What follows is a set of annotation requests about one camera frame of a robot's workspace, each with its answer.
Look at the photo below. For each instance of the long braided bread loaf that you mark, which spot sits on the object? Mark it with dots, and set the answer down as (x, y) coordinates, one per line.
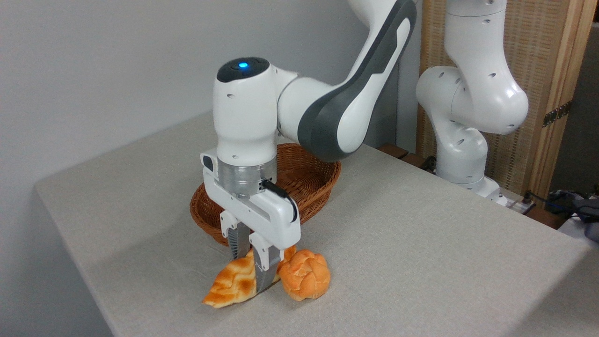
(231, 283)

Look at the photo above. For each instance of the round knotted bread roll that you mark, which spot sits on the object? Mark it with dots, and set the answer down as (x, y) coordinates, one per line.
(305, 276)

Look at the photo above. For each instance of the dark metal screen hinge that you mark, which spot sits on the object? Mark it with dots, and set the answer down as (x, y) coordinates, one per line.
(557, 113)

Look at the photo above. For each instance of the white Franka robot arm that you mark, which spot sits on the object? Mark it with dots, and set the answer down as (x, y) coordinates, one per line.
(327, 107)

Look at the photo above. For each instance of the brown oval wicker basket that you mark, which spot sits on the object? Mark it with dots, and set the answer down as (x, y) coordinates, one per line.
(311, 187)

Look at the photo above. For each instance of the dark grey device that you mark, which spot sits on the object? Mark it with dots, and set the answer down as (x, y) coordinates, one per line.
(590, 220)

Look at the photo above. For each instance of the black connector at robot base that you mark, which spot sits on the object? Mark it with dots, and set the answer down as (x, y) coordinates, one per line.
(428, 164)

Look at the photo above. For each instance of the white power strip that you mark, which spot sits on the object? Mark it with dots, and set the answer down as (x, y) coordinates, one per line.
(519, 206)

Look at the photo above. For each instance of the beige tablecloth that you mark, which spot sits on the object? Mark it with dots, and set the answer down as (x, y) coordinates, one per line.
(421, 257)

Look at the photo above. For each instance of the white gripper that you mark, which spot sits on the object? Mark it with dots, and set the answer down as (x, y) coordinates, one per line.
(269, 217)

